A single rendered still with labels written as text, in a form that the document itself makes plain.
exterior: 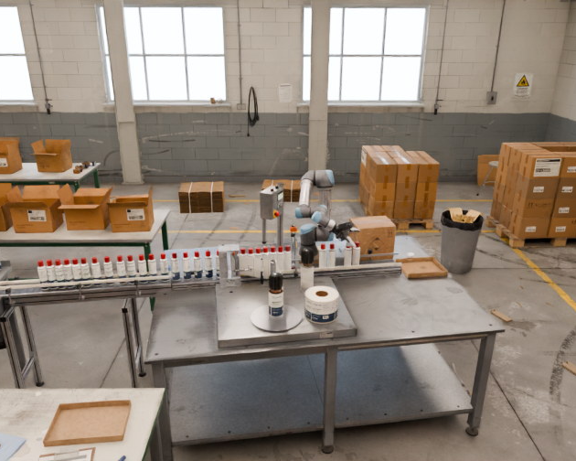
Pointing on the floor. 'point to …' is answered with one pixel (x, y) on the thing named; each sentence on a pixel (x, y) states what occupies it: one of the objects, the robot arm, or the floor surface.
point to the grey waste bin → (458, 249)
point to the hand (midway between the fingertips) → (358, 239)
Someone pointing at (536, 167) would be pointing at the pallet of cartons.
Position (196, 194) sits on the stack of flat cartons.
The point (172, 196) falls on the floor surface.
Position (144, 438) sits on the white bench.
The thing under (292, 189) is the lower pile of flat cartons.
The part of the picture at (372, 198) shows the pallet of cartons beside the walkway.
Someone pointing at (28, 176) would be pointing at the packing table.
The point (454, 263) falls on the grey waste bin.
